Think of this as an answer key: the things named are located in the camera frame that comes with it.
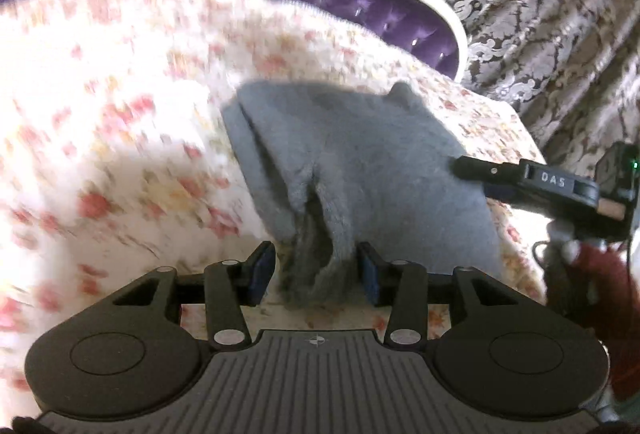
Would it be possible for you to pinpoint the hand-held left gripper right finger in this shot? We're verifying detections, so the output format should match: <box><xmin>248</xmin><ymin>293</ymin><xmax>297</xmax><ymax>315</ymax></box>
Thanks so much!
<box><xmin>356</xmin><ymin>241</ymin><xmax>521</xmax><ymax>349</ymax></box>

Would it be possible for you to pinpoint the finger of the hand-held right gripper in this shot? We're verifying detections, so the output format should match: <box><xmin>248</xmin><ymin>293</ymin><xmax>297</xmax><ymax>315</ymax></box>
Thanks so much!
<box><xmin>481</xmin><ymin>183</ymin><xmax>551</xmax><ymax>215</ymax></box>
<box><xmin>450</xmin><ymin>155</ymin><xmax>526</xmax><ymax>187</ymax></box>

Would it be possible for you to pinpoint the person's right forearm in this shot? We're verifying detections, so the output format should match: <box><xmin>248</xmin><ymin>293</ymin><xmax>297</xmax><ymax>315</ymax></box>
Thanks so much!
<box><xmin>575</xmin><ymin>241</ymin><xmax>640</xmax><ymax>407</ymax></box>

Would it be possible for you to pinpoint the person's right hand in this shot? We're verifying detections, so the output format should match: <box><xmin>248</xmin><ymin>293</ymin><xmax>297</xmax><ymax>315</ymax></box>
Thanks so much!
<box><xmin>545</xmin><ymin>218</ymin><xmax>611</xmax><ymax>267</ymax></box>

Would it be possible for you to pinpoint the black cable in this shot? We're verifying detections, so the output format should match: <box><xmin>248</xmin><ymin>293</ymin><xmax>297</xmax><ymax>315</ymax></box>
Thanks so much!
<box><xmin>531</xmin><ymin>213</ymin><xmax>638</xmax><ymax>267</ymax></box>

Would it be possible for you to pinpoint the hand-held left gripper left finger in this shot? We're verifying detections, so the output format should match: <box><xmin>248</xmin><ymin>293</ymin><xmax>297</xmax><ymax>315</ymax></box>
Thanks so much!
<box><xmin>112</xmin><ymin>241</ymin><xmax>277</xmax><ymax>349</ymax></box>

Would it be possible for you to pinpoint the grey argyle knit sweater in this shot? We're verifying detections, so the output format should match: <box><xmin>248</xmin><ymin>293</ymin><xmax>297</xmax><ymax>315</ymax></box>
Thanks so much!
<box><xmin>220</xmin><ymin>81</ymin><xmax>503</xmax><ymax>309</ymax></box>

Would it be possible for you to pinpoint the floral bedsheet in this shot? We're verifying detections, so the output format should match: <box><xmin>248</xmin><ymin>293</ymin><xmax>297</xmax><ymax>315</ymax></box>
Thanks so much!
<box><xmin>0</xmin><ymin>0</ymin><xmax>551</xmax><ymax>415</ymax></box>

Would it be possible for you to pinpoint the grey damask curtain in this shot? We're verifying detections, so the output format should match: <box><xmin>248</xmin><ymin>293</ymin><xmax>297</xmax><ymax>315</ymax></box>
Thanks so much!
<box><xmin>270</xmin><ymin>0</ymin><xmax>640</xmax><ymax>195</ymax></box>

